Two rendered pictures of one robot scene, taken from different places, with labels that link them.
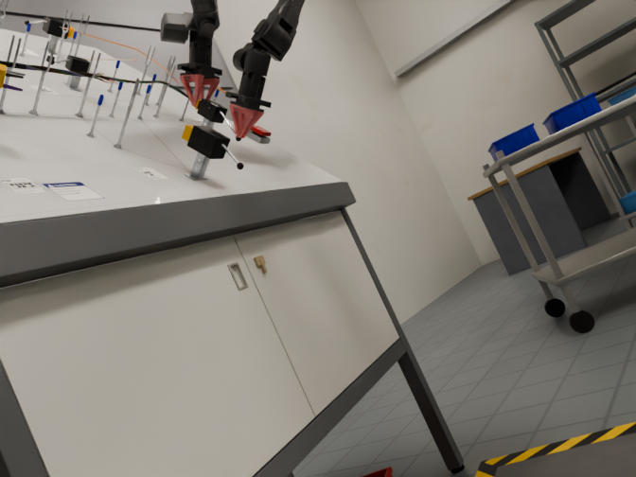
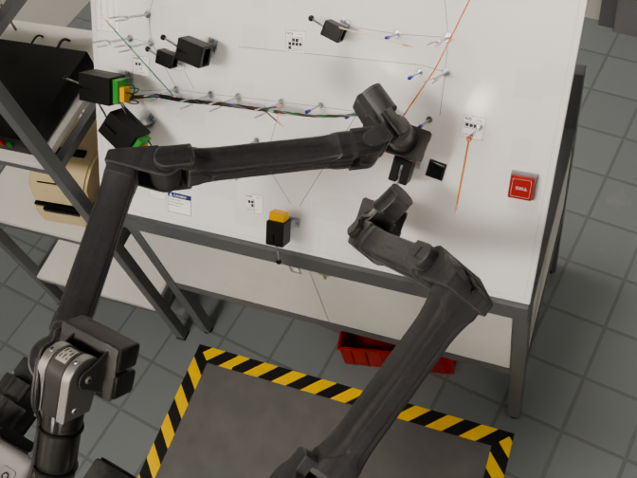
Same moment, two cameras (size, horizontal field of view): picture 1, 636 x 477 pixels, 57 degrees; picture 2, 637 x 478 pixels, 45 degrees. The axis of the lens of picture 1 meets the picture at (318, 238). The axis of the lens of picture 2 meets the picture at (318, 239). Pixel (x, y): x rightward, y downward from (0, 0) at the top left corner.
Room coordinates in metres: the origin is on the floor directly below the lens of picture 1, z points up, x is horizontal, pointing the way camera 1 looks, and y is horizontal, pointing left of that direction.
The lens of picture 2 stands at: (1.42, -0.93, 2.49)
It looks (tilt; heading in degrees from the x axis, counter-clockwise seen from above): 56 degrees down; 100
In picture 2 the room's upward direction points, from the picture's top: 19 degrees counter-clockwise
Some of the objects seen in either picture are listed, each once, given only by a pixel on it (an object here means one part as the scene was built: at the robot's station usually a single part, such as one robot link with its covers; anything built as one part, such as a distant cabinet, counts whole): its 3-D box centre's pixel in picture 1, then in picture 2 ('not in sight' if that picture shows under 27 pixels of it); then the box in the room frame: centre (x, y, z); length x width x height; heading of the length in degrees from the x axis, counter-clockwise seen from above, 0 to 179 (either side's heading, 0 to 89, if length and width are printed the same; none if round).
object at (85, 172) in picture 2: not in sight; (80, 170); (0.50, 0.64, 0.76); 0.30 x 0.21 x 0.20; 67
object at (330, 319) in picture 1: (328, 295); (410, 312); (1.42, 0.03, 0.60); 0.55 x 0.03 x 0.39; 154
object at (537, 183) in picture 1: (545, 207); not in sight; (5.40, -2.00, 0.37); 1.39 x 0.72 x 0.75; 144
